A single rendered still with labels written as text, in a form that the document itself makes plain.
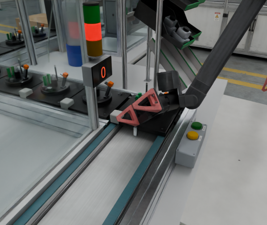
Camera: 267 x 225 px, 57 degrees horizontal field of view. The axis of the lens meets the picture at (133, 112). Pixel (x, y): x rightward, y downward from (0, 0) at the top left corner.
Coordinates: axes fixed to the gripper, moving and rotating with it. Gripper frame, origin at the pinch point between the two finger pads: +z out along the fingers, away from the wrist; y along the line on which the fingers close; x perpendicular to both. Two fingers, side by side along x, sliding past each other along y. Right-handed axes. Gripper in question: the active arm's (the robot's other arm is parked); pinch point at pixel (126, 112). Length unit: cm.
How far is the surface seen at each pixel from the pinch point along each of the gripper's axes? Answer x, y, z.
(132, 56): -64, -85, -86
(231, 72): -59, -153, -329
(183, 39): -27, -6, -48
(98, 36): -25.6, -0.5, -1.3
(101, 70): -18.0, -8.0, -2.6
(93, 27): -27.7, 1.4, 0.5
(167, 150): 14.0, -10.5, -17.4
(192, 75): -15, -20, -61
